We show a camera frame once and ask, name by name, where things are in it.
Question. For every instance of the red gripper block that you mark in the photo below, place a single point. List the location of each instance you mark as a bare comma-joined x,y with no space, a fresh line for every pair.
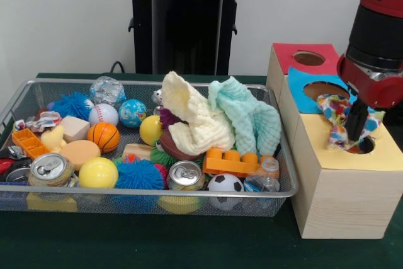
387,92

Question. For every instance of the light teal waffle cloth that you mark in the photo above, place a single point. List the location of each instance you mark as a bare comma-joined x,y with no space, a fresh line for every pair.
252,117

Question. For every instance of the cream waffle cloth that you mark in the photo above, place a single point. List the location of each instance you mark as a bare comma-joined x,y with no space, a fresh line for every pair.
195,130

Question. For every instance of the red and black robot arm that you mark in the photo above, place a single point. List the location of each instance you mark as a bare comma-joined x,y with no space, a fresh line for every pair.
378,29

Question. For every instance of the wooden box with three holes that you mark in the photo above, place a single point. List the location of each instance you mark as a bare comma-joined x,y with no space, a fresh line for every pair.
340,199

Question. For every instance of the orange toy building block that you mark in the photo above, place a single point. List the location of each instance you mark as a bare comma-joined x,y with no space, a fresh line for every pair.
226,165

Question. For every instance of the black and white soccer ball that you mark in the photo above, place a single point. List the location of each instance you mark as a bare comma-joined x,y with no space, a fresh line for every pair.
225,182

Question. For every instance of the blue spiky rubber ball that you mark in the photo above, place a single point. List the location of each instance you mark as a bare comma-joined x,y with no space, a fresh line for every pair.
70,105
138,174

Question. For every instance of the blue and green globe ball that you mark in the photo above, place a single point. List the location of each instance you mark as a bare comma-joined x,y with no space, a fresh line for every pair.
132,113

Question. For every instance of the dark green table cloth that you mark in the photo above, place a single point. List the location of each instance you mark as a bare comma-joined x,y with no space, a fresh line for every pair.
157,243

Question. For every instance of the white toy baseball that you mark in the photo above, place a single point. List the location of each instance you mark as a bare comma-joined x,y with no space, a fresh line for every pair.
104,114

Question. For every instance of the orange toy basketball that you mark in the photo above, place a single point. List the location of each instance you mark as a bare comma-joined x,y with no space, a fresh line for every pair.
104,136

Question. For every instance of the yellow smooth ball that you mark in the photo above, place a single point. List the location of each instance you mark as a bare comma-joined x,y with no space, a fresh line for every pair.
98,173

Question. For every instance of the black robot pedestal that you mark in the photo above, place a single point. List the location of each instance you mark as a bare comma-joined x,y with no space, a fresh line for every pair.
189,29

